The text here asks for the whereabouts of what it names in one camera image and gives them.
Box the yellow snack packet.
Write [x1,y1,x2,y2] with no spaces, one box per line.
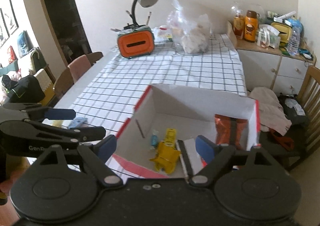
[150,128,181,175]

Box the green snack packet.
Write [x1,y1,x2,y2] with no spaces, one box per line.
[176,138,207,179]

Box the orange foil snack bag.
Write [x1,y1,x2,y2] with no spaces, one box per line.
[214,114,258,150]

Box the brown wooden chair left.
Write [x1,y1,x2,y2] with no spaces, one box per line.
[53,67,74,99]

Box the white black checkered tablecloth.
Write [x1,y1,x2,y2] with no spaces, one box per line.
[42,31,248,179]

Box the white red cardboard box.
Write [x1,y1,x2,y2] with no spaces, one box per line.
[112,84,260,178]

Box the blue wrapped candy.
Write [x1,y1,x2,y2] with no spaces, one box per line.
[150,130,159,149]

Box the pink cushioned chair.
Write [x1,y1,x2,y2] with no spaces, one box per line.
[68,55,92,83]

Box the beige cloth on chair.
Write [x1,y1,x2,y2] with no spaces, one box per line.
[249,87,292,136]

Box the black bag on chair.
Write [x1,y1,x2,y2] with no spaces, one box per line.
[278,94,309,125]

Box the white wooden cabinet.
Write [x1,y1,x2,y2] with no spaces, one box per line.
[227,22,316,95]

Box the wooden chair right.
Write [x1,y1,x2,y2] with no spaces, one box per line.
[284,66,319,171]

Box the orange tissue box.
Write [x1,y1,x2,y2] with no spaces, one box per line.
[117,25,155,59]

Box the clear plastic bag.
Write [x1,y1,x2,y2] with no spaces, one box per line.
[167,0,212,55]

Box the clear water bottle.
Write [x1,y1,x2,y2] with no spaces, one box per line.
[287,27,300,56]

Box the orange thermos bottle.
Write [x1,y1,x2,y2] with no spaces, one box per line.
[244,10,259,43]

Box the amber glass bottle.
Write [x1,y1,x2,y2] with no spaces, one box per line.
[233,9,245,40]

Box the yellow tissue box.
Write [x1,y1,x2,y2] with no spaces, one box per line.
[271,22,292,43]

